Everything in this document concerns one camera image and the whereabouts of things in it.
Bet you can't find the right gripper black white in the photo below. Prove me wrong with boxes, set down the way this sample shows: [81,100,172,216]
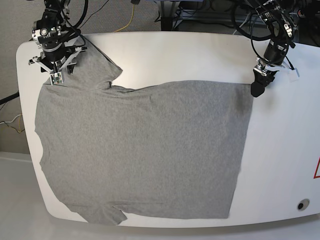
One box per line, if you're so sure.
[28,44,88,83]

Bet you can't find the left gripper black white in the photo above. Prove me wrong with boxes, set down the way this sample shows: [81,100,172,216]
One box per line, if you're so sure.
[250,42,298,98]

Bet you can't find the grey T-shirt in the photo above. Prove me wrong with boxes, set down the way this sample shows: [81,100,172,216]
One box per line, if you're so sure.
[35,45,253,225]

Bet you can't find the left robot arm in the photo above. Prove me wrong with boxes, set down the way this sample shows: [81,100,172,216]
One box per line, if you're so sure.
[230,0,299,98]

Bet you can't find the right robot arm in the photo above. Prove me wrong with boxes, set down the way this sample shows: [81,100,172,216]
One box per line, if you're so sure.
[28,0,89,86]

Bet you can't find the red triangle sticker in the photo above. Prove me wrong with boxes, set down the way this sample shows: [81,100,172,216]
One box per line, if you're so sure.
[313,159,320,179]

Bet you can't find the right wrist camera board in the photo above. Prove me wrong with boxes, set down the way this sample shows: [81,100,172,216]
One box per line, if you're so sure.
[50,72,64,86]

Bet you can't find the white cable on floor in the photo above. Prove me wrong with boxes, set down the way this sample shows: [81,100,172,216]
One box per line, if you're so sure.
[234,12,252,33]

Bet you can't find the yellow white cables at left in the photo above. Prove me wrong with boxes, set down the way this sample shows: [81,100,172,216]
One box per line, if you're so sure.
[0,113,24,135]

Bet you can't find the yellow cable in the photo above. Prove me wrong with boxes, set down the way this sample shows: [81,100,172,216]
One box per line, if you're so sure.
[114,3,136,33]

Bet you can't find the black table leg post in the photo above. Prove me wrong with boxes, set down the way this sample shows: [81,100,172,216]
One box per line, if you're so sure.
[160,15,174,32]

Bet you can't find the aluminium frame rail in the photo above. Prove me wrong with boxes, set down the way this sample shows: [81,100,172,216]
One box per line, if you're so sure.
[159,0,300,41]

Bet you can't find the table cable grommet hole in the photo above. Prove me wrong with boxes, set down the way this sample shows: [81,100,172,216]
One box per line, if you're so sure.
[297,198,310,211]

